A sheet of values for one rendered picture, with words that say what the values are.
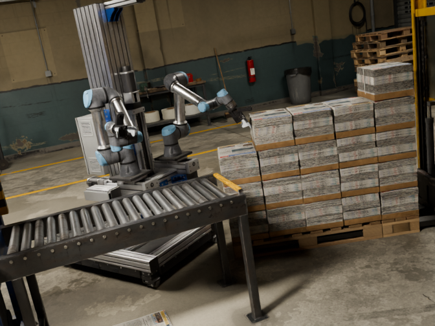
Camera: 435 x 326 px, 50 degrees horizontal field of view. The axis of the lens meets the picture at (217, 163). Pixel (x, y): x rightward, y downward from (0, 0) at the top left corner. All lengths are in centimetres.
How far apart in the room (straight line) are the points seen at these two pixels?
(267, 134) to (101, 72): 130
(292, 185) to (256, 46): 735
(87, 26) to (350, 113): 200
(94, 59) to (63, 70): 607
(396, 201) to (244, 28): 736
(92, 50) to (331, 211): 215
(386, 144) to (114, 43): 213
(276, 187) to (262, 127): 47
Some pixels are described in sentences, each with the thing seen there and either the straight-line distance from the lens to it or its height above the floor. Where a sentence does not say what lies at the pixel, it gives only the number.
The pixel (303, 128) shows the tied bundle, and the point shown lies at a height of 95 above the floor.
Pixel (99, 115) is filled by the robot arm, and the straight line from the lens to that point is 332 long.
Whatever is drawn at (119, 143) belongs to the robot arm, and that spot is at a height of 111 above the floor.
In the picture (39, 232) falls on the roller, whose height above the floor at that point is 80.
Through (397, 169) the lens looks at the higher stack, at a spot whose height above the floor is 53.
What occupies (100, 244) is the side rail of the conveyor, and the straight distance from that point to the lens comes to 254.
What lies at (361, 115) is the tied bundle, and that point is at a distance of 356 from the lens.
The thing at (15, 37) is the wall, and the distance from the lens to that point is 974.
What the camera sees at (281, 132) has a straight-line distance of 344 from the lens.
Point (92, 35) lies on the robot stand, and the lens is 363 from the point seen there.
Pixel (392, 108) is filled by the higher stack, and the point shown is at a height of 100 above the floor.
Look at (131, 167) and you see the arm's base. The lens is 341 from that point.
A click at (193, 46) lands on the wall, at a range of 1016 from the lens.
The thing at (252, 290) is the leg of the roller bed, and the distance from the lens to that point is 291.
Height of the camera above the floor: 167
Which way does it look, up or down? 15 degrees down
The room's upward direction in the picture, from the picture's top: 9 degrees counter-clockwise
